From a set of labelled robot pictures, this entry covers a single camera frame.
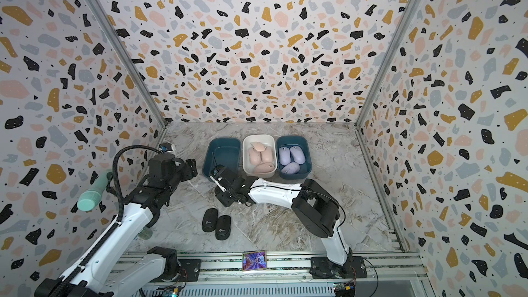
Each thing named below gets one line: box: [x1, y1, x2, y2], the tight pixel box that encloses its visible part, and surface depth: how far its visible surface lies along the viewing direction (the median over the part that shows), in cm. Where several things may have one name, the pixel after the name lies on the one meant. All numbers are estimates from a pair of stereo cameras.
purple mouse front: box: [290, 145, 306, 165], surface depth 108 cm
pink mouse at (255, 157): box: [248, 147, 262, 165], surface depth 106 cm
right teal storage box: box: [276, 135, 313, 180], surface depth 106 cm
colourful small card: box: [242, 250, 268, 272], surface depth 76 cm
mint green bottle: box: [77, 169, 113, 212], surface depth 54 cm
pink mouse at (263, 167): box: [253, 162, 276, 174], surface depth 102 cm
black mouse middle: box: [215, 214, 232, 241], surface depth 83 cm
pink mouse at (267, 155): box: [260, 146, 273, 163], surface depth 106 cm
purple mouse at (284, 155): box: [278, 146, 291, 166], surface depth 106 cm
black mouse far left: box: [202, 207, 218, 233], surface depth 85 cm
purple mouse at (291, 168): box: [281, 162, 301, 174], surface depth 101 cm
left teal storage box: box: [202, 137, 242, 180], surface depth 108 cm
